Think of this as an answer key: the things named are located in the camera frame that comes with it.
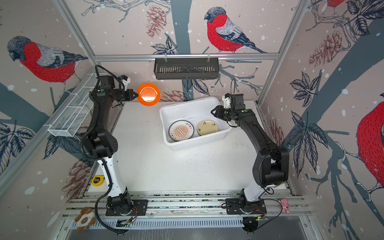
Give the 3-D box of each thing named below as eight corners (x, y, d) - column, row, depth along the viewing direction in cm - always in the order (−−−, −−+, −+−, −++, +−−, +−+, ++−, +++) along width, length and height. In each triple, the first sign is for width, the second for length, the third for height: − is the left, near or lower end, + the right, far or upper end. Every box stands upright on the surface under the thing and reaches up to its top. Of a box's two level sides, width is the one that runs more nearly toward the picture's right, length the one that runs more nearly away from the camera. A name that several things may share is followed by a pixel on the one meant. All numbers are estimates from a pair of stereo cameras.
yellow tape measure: (93, 186, 84) (89, 184, 81) (97, 178, 87) (93, 175, 84) (103, 186, 84) (100, 184, 81) (107, 177, 87) (103, 175, 84)
